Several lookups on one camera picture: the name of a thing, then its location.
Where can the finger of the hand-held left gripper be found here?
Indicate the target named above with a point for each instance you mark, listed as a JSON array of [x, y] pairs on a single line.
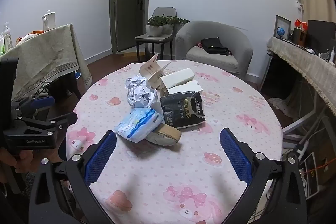
[[60, 121], [42, 102]]

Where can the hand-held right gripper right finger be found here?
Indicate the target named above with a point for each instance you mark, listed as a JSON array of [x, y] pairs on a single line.
[[235, 153]]

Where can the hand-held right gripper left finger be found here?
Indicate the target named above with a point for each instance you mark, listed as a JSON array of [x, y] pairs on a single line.
[[101, 158]]

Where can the blue and white soft packet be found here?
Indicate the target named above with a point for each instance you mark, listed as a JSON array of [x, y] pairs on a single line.
[[139, 124]]

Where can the black plastic bag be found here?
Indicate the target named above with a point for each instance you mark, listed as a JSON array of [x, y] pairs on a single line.
[[181, 111]]

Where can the brown tape roll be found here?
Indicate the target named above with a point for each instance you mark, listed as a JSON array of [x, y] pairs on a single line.
[[168, 132]]

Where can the white paper ball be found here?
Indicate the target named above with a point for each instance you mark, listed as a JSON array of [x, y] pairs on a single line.
[[139, 92]]

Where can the white rectangular box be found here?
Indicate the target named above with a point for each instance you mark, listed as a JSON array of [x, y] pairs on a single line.
[[177, 76], [185, 87]]

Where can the white cardboard box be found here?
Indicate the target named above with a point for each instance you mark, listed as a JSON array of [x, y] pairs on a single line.
[[152, 69]]

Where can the person's left hand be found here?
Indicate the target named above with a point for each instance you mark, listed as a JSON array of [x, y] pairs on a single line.
[[18, 162]]

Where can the beige table cover cloth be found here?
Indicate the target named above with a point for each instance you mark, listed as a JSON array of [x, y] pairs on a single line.
[[39, 56]]

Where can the pink printed tablecloth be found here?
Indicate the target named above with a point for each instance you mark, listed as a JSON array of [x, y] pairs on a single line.
[[210, 98]]

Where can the orange packet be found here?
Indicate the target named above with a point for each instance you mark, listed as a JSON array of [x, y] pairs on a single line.
[[35, 32]]

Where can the white pump bottle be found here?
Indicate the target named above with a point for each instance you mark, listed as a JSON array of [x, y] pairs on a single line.
[[8, 39]]

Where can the white lidded mug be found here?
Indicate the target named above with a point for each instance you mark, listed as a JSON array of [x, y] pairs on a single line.
[[49, 21]]

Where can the black handbag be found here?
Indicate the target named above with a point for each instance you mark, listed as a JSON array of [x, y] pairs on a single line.
[[214, 45]]

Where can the beige lace desk cloth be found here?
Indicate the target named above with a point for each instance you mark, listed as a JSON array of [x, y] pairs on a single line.
[[302, 61]]

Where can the grey armchair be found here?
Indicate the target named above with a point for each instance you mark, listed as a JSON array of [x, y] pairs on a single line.
[[225, 37]]

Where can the grey-green door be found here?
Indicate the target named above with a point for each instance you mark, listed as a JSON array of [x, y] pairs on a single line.
[[128, 16]]

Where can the white computer mouse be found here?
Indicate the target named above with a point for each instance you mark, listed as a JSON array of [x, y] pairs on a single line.
[[311, 51]]

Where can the small blue globe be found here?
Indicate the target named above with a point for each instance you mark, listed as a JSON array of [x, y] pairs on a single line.
[[280, 31]]

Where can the potted plant in white pot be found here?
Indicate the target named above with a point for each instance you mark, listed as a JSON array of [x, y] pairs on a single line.
[[170, 22], [153, 28]]

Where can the brown wooden box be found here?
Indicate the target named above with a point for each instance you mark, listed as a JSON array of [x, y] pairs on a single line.
[[299, 37]]

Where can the framed picture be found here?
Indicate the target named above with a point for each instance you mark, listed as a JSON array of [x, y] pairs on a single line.
[[286, 23]]

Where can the small red flags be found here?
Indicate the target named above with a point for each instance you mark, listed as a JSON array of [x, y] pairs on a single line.
[[298, 22]]

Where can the black monitor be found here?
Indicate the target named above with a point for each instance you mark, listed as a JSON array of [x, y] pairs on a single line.
[[321, 33]]

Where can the grey dining chair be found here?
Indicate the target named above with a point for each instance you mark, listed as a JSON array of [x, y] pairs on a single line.
[[162, 12]]

